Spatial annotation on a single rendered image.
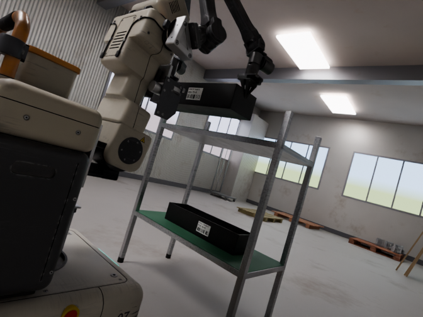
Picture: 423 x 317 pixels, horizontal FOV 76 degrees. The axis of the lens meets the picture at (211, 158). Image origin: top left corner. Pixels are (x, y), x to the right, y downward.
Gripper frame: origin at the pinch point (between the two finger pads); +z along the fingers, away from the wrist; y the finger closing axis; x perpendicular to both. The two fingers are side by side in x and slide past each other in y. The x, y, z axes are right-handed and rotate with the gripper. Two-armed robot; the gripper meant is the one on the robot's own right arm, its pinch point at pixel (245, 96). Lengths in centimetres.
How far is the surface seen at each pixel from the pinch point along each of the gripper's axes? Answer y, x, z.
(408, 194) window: -22, -751, -40
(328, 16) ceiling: 93, -269, -227
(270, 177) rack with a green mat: -15.1, -14.3, 31.6
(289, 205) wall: 268, -750, 82
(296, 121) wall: 324, -753, -196
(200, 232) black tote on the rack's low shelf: 25, -28, 72
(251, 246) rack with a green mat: -15, -14, 63
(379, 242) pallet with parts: 7, -703, 96
